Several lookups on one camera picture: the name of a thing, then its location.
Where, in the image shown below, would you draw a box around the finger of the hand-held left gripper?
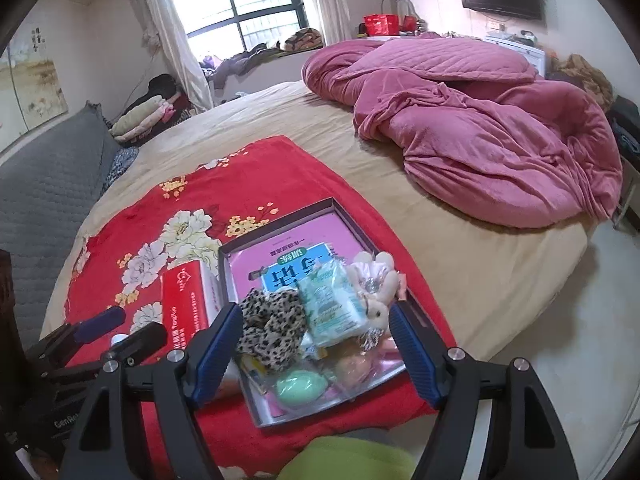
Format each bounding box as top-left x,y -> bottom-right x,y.
27,305 -> 127,358
60,321 -> 168,376

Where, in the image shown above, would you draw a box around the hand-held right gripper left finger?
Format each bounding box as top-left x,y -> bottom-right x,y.
57,301 -> 244,480

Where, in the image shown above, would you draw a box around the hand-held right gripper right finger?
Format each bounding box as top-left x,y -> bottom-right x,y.
387,302 -> 581,480

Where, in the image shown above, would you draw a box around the white yellow snack packet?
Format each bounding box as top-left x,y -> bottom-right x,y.
239,355 -> 273,386

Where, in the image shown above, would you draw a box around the pink items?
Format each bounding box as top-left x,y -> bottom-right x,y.
330,335 -> 408,391

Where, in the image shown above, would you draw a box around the leopard print scrunchie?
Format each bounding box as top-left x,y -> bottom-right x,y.
235,290 -> 308,371

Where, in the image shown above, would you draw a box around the cream plush toy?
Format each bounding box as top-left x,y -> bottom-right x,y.
347,251 -> 401,333

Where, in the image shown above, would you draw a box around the green makeup sponge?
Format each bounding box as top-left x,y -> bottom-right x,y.
275,367 -> 331,413

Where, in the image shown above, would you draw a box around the green floral tissue pack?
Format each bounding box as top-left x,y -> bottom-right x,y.
298,260 -> 373,348

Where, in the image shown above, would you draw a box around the grey box lid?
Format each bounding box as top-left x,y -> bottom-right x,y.
217,197 -> 441,428

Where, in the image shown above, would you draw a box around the red tissue box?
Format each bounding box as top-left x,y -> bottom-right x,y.
160,260 -> 241,396

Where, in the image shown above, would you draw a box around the red floral blanket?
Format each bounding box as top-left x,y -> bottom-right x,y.
65,135 -> 453,480

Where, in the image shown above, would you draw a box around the pink printed book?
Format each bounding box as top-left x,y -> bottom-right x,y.
227,212 -> 371,311

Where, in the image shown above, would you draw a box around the grey quilted headboard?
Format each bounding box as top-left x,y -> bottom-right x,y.
0,101 -> 121,346

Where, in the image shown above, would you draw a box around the blue patterned pillow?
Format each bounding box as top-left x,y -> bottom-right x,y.
102,147 -> 138,186

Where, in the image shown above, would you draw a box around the folded clothes pile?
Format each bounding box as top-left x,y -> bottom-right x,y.
107,74 -> 193,143

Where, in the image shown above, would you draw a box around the beige bed sheet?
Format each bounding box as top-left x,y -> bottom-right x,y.
40,80 -> 591,361

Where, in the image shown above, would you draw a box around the pink quilt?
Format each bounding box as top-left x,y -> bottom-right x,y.
301,35 -> 626,228

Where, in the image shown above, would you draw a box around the grey clothes heap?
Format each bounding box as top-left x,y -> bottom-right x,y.
200,42 -> 281,91

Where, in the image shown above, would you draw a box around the white curtain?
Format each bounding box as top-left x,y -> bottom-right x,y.
127,0 -> 213,111
300,0 -> 346,48

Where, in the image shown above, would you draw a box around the white dresser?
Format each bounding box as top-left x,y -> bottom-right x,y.
482,30 -> 546,76

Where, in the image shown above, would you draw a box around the brown clothes heap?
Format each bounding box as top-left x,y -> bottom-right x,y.
550,52 -> 616,111

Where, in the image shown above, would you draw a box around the brown patterned blanket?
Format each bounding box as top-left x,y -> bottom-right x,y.
277,27 -> 325,52

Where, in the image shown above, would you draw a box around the large red gift bag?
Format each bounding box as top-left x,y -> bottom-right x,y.
362,12 -> 401,36

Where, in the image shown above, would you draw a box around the window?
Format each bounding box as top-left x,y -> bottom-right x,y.
167,0 -> 308,61

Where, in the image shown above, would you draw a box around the wall painting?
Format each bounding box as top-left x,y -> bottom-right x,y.
0,25 -> 68,136

